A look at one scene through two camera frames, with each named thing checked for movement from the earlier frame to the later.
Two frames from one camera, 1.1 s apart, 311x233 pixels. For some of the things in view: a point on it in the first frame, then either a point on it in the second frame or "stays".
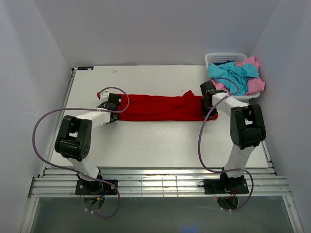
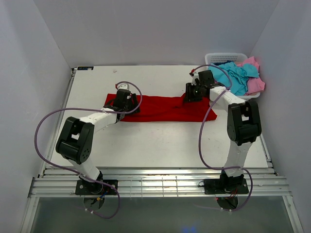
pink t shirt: [254, 85] stays
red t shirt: [186, 107] stays
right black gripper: [207, 104] -> [190, 92]
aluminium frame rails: [154, 183] stays
